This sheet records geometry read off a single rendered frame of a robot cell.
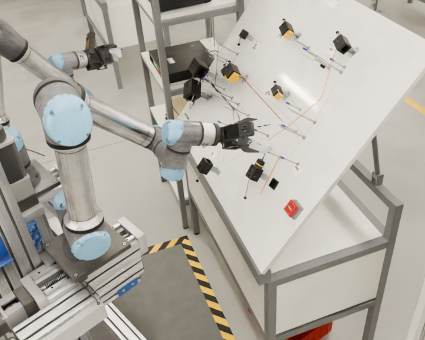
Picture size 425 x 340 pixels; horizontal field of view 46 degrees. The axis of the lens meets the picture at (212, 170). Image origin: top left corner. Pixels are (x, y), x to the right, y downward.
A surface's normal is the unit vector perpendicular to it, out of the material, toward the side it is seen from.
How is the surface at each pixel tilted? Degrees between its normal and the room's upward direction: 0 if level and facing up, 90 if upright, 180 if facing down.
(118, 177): 0
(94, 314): 90
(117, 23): 90
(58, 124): 82
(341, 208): 0
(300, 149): 52
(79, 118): 82
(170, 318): 0
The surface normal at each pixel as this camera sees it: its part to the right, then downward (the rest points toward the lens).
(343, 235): -0.07, -0.79
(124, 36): 0.40, 0.54
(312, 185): -0.77, -0.28
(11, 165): 0.67, 0.42
